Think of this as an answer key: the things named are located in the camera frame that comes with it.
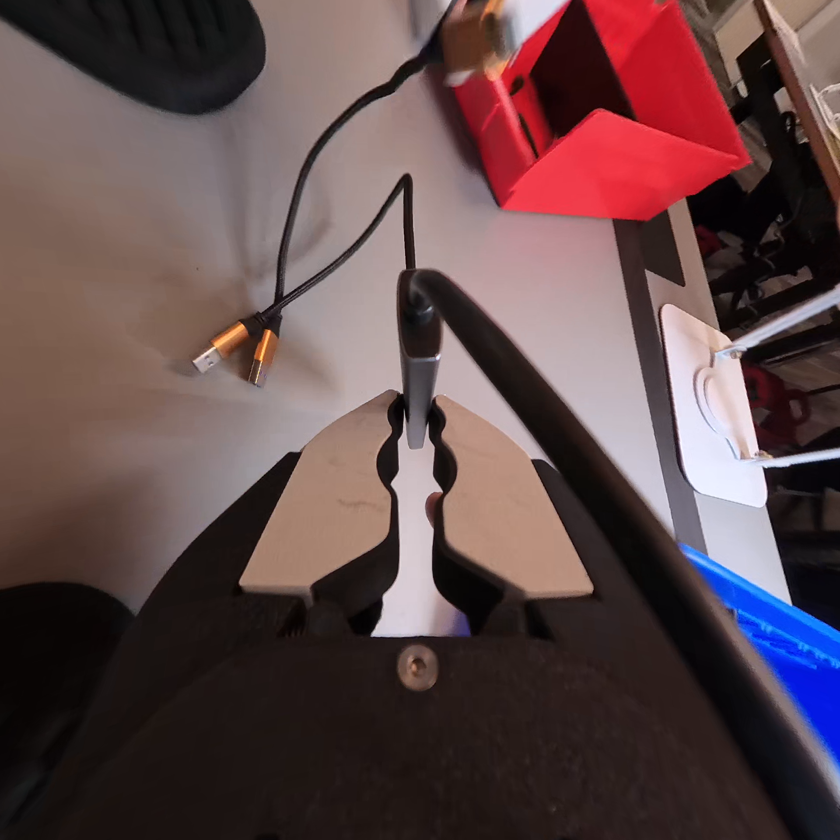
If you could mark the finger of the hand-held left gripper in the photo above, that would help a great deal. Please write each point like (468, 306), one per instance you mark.
(531, 16)
(430, 8)

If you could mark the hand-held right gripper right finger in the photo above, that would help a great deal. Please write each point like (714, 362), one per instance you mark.
(512, 518)

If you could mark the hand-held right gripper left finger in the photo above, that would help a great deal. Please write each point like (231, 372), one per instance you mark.
(321, 512)

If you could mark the red plastic bin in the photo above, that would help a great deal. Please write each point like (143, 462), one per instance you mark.
(590, 170)

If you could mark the blue plastic bin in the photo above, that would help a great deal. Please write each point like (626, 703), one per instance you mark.
(774, 630)

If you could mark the person's right hand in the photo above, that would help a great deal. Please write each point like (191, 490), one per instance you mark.
(434, 510)

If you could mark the black bin divider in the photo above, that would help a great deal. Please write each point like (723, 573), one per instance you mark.
(577, 72)

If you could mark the black board on white stand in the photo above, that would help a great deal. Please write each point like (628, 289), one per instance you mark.
(695, 407)

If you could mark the black mesh pad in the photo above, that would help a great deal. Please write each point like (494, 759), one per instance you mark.
(131, 46)

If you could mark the dark cloth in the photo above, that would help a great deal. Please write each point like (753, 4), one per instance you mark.
(46, 689)

